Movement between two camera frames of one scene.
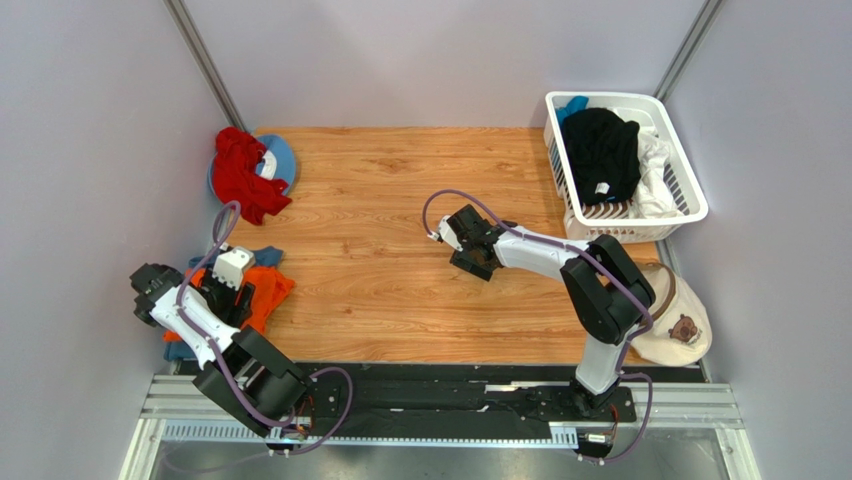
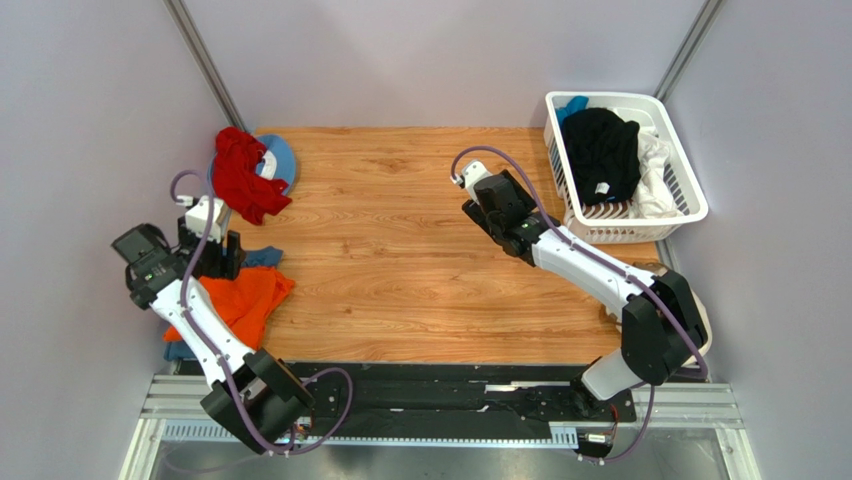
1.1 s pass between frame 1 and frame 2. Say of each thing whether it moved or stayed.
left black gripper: moved
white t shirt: stayed
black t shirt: stayed
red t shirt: stayed
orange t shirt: stayed
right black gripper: moved
